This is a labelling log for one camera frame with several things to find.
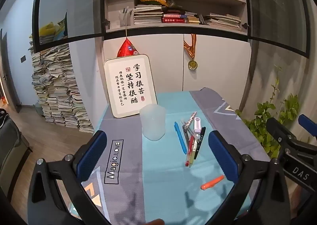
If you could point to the pale white pen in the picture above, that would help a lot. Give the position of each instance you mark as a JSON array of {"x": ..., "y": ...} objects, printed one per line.
[{"x": 194, "y": 155}]

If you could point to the grey bookshelf cabinet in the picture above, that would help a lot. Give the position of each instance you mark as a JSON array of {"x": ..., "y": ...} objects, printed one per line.
[{"x": 168, "y": 66}]

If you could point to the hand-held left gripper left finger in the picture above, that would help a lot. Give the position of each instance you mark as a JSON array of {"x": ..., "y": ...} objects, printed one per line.
[{"x": 91, "y": 158}]

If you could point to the grey armchair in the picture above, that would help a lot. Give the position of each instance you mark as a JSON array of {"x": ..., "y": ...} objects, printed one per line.
[{"x": 10, "y": 145}]

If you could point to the white calligraphy sign board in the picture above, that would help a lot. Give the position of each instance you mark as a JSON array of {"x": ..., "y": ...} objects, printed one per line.
[{"x": 123, "y": 86}]

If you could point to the red and yellow book stack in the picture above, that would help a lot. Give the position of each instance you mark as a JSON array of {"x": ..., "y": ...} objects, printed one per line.
[{"x": 173, "y": 20}]

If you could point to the stack of grey workbooks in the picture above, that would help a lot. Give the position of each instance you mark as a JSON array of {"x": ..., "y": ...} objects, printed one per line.
[{"x": 148, "y": 15}]

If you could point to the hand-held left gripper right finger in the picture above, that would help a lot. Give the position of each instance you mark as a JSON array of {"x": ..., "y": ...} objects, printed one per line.
[{"x": 223, "y": 155}]

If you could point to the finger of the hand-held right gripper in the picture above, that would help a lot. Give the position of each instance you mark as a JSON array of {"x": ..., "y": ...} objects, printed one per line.
[
  {"x": 308, "y": 122},
  {"x": 278, "y": 129}
]

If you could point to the clear barrel pen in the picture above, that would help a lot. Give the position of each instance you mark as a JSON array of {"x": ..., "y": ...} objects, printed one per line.
[{"x": 192, "y": 133}]

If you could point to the tall pile of papers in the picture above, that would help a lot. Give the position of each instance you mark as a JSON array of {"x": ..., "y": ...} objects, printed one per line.
[{"x": 59, "y": 96}]

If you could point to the teal and grey tablecloth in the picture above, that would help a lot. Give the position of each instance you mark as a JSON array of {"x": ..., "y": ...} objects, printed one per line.
[{"x": 158, "y": 165}]

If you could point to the yellow flower garland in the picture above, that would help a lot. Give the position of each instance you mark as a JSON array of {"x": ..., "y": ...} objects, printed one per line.
[{"x": 153, "y": 0}]

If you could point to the dark room door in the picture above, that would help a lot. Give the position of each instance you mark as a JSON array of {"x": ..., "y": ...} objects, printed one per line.
[{"x": 8, "y": 74}]

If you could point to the blue pen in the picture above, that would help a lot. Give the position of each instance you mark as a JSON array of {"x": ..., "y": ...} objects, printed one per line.
[{"x": 180, "y": 138}]

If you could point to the orange pen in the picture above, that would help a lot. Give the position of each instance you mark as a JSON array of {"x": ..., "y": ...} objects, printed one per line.
[{"x": 211, "y": 183}]

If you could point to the stack of pale booklets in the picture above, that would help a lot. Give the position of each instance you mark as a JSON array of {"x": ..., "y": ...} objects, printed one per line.
[{"x": 223, "y": 20}]

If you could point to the red pen clear cap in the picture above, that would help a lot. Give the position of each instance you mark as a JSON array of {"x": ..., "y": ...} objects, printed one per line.
[{"x": 189, "y": 152}]

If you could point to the gold medal striped ribbon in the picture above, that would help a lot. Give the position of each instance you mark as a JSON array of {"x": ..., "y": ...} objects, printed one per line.
[{"x": 192, "y": 64}]

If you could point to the red hanging pouch ornament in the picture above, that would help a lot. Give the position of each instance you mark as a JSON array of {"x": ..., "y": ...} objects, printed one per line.
[{"x": 126, "y": 49}]

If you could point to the grey shelf pen holder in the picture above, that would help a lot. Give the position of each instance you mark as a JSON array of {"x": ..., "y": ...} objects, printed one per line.
[{"x": 124, "y": 18}]

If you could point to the green leafy plant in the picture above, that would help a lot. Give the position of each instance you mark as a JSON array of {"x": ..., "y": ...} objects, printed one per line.
[{"x": 267, "y": 121}]

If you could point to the black wall switch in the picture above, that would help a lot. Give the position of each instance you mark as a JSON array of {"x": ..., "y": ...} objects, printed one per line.
[{"x": 23, "y": 59}]

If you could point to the white red patterned pen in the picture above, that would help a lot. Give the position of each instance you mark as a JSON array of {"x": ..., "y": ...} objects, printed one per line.
[{"x": 191, "y": 118}]

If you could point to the translucent plastic pen cup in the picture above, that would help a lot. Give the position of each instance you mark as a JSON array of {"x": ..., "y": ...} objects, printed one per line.
[{"x": 152, "y": 126}]

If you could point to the white purple correction tape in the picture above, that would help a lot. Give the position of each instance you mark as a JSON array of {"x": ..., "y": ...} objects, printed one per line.
[{"x": 197, "y": 126}]

